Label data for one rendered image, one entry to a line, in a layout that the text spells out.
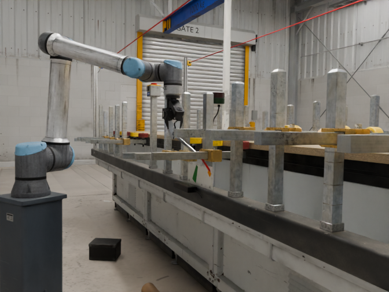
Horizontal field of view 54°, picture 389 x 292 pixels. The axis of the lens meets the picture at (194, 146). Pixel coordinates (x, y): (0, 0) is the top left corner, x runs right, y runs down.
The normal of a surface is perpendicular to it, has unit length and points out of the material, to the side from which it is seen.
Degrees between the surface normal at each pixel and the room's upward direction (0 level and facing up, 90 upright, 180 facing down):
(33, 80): 90
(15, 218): 90
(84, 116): 90
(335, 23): 90
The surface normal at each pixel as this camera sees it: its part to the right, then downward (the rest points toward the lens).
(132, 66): -0.28, 0.07
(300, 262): -0.91, 0.00
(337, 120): 0.41, 0.05
